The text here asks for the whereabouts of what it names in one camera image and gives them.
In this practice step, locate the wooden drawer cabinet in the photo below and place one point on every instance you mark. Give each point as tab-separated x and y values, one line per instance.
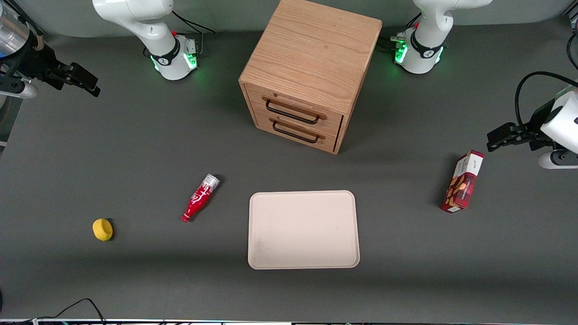
311	58

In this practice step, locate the yellow lemon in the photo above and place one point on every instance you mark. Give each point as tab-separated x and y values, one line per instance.
102	229

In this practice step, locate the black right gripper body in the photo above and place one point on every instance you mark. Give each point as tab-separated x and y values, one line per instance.
37	63

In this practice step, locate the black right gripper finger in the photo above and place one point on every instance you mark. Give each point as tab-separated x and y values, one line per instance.
83	74
86	89

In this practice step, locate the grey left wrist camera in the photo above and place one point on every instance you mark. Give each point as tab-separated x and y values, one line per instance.
557	160

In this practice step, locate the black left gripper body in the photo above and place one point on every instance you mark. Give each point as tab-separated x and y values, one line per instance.
536	123

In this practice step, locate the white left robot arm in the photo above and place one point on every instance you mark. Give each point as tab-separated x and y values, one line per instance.
429	45

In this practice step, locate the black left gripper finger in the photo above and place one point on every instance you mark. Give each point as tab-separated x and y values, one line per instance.
499	145
501	131

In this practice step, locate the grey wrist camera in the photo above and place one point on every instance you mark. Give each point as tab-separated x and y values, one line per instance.
557	160
20	91

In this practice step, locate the beige rectangular tray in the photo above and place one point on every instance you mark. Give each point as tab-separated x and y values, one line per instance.
302	230

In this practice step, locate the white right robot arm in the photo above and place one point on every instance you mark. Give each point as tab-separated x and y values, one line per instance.
135	18

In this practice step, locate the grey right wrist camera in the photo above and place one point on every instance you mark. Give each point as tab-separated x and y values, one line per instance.
20	91

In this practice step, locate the red cookie box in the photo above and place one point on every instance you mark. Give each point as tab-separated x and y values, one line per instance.
461	183

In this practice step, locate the wooden drawer front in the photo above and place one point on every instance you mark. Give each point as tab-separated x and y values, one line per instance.
293	108
298	135

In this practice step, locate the red coke bottle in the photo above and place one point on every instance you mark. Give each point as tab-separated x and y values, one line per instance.
198	201

